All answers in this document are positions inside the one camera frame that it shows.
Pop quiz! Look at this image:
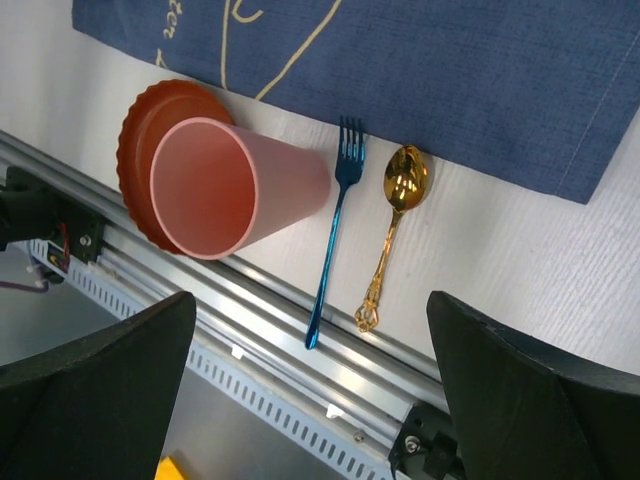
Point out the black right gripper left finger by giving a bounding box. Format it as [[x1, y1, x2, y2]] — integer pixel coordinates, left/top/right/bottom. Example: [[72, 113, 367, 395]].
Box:
[[1, 291, 196, 479]]

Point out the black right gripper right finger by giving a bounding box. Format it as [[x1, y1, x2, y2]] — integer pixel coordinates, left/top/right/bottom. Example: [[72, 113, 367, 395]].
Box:
[[426, 291, 639, 479]]

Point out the pink plastic cup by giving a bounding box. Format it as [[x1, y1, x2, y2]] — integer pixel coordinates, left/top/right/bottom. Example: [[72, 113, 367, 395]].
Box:
[[150, 117, 331, 260]]

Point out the gold ornate spoon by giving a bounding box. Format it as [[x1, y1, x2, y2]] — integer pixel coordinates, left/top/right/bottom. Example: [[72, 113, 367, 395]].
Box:
[[354, 145, 429, 333]]

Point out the red round plate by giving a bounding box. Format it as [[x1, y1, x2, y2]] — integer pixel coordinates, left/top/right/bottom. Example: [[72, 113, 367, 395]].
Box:
[[116, 79, 234, 254]]

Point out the blue metal fork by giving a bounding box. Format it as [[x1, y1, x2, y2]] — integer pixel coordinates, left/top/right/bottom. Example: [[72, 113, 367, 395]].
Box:
[[305, 117, 366, 350]]

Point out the blue cloth placemat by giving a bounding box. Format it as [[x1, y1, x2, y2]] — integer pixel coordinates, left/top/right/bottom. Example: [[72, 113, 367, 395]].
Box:
[[72, 0, 639, 204]]

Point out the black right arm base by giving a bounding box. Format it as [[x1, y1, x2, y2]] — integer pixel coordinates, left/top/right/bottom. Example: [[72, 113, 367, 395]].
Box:
[[388, 402, 467, 479]]

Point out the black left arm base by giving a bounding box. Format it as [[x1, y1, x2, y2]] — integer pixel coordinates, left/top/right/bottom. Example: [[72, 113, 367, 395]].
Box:
[[1, 166, 106, 271]]

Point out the aluminium table rail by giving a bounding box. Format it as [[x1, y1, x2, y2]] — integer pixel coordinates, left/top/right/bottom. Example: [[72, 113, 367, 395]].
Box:
[[1, 134, 448, 450]]

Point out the grey slotted cable duct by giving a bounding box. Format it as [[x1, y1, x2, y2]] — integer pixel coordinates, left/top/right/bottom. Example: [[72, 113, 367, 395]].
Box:
[[24, 241, 405, 479]]

